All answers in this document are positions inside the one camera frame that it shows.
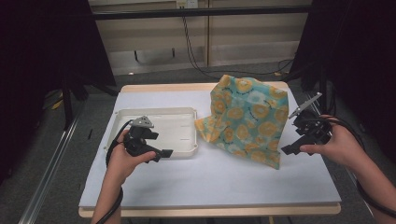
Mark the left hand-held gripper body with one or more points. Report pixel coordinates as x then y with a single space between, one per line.
137 143

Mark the person's left hand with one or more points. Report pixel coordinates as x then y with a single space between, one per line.
123 163

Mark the person's right hand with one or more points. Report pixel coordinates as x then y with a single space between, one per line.
342 146

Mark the white wall outlet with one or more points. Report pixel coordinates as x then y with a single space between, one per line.
186 3

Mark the fruit print fabric bag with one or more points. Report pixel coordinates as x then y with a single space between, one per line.
249 124

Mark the black stand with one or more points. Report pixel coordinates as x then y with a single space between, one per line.
67 109

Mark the black curtain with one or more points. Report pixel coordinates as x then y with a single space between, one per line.
358 46
46 46

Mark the white table mat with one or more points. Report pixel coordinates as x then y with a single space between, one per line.
202 183

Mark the white plastic tray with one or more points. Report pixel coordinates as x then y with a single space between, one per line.
177 124

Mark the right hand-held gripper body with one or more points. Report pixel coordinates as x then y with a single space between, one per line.
314 130

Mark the black crossbar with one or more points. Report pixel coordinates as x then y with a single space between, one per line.
186 13

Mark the metal floor rail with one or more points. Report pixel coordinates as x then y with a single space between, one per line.
46 177

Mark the light wooden table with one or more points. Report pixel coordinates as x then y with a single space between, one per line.
202 212

